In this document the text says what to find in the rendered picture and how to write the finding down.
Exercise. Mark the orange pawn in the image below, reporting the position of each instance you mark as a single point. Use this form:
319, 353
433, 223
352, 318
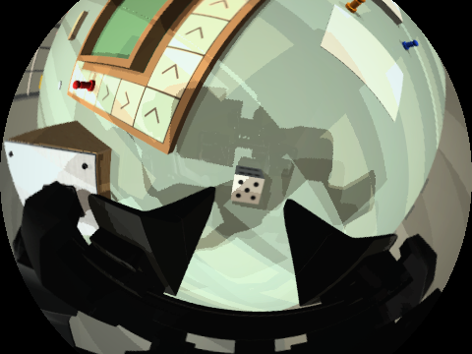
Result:
354, 4

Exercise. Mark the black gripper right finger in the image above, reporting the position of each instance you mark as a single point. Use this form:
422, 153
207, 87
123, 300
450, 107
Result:
322, 255

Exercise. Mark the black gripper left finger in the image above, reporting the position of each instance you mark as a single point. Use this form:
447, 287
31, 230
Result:
168, 234

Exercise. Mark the red pawn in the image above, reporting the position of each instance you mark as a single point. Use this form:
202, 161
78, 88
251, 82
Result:
86, 85

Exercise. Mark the white die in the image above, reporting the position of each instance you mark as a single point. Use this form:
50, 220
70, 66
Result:
248, 185

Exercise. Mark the blue pawn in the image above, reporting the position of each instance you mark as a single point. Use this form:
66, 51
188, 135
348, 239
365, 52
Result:
410, 44

